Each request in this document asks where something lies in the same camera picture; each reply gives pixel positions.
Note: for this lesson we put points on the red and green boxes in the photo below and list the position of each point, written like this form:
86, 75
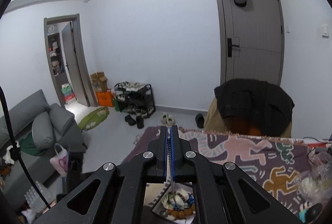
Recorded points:
68, 94

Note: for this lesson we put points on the black shoe rack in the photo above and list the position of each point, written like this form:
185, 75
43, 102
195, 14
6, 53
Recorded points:
134, 99

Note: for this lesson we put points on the white light switch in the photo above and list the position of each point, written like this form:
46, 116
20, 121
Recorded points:
325, 30

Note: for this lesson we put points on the dark slipper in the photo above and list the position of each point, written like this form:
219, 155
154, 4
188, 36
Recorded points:
200, 120

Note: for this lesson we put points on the pack of water bottles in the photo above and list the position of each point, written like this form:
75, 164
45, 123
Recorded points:
39, 196

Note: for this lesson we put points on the grey open door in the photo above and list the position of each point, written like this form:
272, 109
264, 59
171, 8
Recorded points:
75, 65

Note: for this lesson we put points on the grey sofa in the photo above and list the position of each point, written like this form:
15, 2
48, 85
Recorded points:
23, 109

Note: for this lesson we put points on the black slipper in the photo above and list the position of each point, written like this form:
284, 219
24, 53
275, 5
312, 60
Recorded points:
129, 119
140, 122

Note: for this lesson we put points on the orange box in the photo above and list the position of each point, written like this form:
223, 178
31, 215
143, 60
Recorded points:
103, 98

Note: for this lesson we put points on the green cloth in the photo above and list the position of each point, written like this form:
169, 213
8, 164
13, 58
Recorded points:
29, 147

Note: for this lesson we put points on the open cardboard box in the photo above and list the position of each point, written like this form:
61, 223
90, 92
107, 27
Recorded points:
98, 82

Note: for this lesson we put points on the pile of beaded jewelry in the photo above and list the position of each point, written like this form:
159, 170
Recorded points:
179, 203

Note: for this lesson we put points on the tan chair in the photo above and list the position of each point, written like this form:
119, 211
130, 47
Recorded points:
212, 120

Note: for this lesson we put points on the grey cushion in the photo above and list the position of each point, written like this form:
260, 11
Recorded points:
42, 130

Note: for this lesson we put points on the black jacket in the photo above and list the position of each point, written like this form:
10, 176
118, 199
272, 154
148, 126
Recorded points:
254, 102

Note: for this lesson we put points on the green floor mat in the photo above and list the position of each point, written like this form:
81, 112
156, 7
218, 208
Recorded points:
93, 119

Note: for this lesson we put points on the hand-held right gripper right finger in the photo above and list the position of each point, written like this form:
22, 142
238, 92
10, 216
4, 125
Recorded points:
174, 156

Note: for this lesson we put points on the printed purple blanket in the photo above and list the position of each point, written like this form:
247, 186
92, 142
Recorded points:
233, 151

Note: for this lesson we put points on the pink and white tote bag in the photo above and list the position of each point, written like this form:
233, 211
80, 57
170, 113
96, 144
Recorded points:
58, 159

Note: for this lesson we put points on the clear plastic bag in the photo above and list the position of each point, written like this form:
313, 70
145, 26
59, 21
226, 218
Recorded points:
316, 174

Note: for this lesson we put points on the white fluffy slipper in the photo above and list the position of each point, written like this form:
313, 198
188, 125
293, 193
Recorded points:
170, 119
164, 118

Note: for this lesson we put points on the shelf with small goods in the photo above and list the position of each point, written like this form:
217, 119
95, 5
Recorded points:
55, 55

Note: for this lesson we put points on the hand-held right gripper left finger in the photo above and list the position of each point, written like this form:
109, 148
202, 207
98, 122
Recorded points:
167, 156

